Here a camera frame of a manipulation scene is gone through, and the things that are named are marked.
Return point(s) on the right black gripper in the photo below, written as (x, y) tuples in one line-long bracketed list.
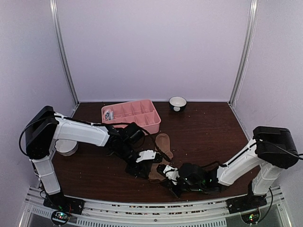
[(176, 193)]

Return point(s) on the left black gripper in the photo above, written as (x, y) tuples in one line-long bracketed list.
[(139, 168)]

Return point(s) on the pink patterned sock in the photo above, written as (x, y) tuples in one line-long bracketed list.
[(108, 115)]

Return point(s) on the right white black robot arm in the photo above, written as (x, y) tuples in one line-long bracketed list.
[(271, 148)]

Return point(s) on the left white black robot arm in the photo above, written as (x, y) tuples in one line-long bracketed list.
[(49, 130)]

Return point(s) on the pink divided organizer tray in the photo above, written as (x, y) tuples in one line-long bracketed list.
[(142, 112)]

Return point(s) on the white fluted bowl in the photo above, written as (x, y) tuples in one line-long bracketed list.
[(66, 147)]

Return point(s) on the black white ceramic bowl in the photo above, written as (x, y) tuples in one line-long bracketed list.
[(177, 103)]

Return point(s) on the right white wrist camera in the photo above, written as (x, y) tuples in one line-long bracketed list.
[(169, 172)]

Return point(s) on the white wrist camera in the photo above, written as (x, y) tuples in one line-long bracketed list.
[(169, 172), (149, 155)]

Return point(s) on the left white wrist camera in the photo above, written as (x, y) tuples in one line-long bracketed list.
[(149, 155)]

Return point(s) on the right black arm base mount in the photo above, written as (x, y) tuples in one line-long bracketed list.
[(248, 207)]

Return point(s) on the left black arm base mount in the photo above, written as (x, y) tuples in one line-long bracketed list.
[(64, 207)]

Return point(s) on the left aluminium frame post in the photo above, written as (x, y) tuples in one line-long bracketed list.
[(62, 52)]

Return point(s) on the aluminium frame post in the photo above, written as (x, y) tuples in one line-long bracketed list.
[(62, 52), (246, 48)]

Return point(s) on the right aluminium frame post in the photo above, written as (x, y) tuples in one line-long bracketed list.
[(246, 48)]

